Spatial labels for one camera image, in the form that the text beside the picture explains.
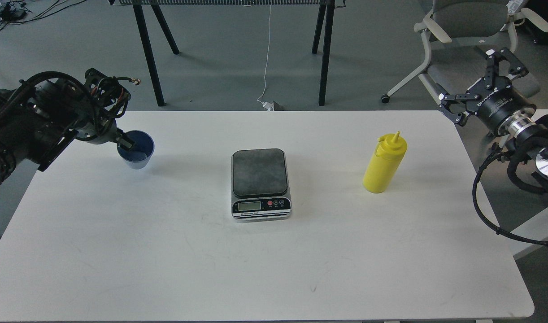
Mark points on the white side table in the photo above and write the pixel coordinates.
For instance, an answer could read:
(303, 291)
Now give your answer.
(536, 224)

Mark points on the black digital kitchen scale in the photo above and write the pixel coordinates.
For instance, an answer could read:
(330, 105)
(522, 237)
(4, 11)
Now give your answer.
(260, 189)

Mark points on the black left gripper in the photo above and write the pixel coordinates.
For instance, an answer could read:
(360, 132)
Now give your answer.
(109, 101)

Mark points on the black legged background table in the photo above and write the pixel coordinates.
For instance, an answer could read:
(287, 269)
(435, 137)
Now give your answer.
(244, 30)

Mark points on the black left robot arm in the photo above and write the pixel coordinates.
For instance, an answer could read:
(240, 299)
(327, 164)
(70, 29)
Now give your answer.
(51, 109)

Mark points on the white power adapter on floor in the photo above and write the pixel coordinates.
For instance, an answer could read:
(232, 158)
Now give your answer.
(272, 106)

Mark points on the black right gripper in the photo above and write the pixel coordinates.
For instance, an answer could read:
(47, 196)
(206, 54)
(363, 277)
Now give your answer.
(496, 104)

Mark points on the yellow squeeze bottle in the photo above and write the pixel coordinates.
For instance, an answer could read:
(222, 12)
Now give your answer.
(387, 156)

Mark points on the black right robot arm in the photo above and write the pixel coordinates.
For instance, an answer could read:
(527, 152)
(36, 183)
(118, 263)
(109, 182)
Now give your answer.
(526, 150)

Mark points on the grey office chair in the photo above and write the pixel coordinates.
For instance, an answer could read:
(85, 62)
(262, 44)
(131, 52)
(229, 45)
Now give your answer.
(456, 34)

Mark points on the blue ribbed plastic cup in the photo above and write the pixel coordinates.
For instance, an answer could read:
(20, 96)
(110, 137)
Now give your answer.
(138, 156)

